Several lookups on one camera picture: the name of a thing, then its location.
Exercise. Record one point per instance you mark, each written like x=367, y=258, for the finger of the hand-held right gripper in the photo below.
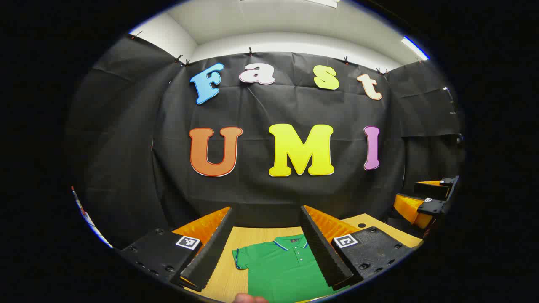
x=433, y=190
x=436, y=207

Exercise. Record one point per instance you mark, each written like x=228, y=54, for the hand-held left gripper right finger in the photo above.
x=322, y=252

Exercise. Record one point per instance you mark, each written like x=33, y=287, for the ceiling light strip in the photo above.
x=324, y=2
x=414, y=48

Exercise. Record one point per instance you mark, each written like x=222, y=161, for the black backdrop cloth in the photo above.
x=126, y=147

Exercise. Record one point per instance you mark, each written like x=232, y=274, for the green T-shirt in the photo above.
x=278, y=273

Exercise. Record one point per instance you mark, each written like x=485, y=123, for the row of black cloth clips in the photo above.
x=249, y=51

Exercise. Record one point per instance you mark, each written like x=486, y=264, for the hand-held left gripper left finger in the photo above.
x=210, y=252

